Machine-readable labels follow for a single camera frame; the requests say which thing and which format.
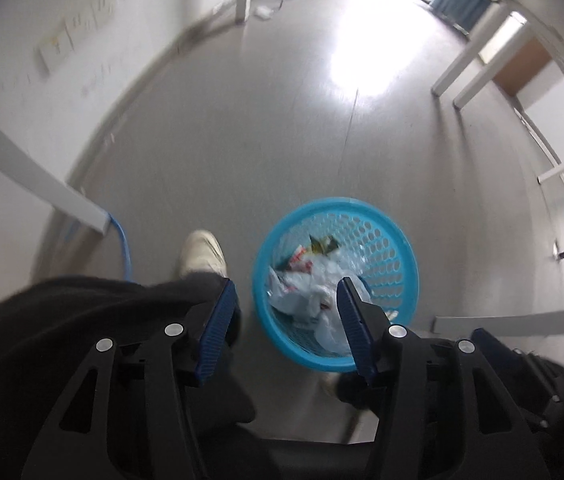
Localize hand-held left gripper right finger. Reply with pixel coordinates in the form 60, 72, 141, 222
337, 276, 552, 480

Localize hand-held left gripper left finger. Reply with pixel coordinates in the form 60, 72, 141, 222
22, 277, 237, 480

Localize clear plastic bag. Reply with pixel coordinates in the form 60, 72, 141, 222
267, 255, 373, 353

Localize blue plastic waste basket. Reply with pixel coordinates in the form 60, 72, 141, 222
253, 197, 420, 373

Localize person's beige shoe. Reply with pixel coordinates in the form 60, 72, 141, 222
179, 230, 227, 281

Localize dark yellow snack wrapper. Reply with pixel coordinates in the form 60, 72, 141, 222
309, 235, 340, 256

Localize red snack wrapper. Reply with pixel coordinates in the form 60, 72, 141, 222
289, 245, 313, 271

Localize person's left leg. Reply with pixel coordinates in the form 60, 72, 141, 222
0, 275, 257, 480

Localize white table crossbar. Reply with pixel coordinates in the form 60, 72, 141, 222
434, 310, 564, 336

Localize brown wooden cabinet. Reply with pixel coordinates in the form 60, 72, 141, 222
492, 40, 552, 96

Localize blue cable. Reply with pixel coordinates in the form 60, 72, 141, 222
106, 212, 135, 281

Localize white wall sockets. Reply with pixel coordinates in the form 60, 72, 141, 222
37, 0, 115, 76

